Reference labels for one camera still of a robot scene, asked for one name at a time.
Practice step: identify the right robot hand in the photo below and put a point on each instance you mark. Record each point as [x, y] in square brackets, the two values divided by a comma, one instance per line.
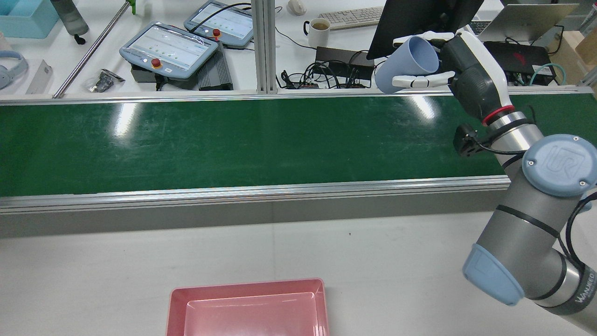
[480, 79]

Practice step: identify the light blue plastic cup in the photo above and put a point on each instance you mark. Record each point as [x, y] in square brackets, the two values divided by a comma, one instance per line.
[406, 60]

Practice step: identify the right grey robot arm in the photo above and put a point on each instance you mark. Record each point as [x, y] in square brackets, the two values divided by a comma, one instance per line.
[517, 224]

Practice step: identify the brown cardboard box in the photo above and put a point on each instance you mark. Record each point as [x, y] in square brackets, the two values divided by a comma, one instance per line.
[573, 56]

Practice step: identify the pink plastic box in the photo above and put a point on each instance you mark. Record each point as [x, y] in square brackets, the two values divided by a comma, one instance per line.
[252, 317]

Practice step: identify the dark grey metal box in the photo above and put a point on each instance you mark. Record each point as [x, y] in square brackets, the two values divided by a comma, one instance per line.
[140, 73]

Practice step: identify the white carton box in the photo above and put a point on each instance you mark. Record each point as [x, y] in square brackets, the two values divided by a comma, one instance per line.
[39, 77]

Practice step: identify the light blue storage box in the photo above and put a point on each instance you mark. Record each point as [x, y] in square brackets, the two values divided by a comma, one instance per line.
[28, 25]

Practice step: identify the black mini computer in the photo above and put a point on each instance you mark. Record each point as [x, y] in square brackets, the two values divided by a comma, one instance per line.
[527, 58]

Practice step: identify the black monitor stand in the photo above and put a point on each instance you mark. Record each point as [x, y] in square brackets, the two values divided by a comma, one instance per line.
[451, 18]

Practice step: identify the silver laptop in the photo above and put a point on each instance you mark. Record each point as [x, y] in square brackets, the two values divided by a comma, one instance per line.
[527, 21]

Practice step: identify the black computer monitor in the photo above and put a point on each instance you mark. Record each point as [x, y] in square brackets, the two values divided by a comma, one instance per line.
[410, 18]

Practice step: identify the white keyboard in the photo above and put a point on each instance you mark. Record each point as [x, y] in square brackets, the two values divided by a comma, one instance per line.
[350, 17]

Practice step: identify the black power strip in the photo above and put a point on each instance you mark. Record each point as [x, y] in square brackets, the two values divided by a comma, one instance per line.
[336, 56]

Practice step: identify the white coffee mug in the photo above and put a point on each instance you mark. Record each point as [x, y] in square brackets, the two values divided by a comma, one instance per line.
[319, 37]

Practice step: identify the white computer mouse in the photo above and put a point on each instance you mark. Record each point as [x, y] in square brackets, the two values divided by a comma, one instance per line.
[297, 6]

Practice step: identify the grey teach pendant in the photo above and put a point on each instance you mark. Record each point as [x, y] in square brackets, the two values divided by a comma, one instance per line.
[224, 23]
[172, 49]

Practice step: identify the black finned power unit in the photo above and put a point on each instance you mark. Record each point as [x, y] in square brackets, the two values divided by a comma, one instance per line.
[217, 70]

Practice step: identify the green conveyor belt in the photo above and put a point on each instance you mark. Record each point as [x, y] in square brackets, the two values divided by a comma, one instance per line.
[186, 149]

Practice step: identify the plastic bag of black parts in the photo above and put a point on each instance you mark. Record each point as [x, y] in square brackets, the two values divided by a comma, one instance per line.
[103, 81]

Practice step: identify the chrome metal rod tool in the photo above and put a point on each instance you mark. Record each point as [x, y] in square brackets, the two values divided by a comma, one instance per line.
[93, 49]

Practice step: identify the light blue headphones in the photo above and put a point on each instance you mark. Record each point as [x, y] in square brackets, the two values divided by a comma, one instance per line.
[4, 77]

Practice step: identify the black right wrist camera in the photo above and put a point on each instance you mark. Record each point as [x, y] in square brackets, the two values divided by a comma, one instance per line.
[466, 142]

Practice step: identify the aluminium profile post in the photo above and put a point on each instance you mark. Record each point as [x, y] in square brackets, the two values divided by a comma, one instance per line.
[263, 46]

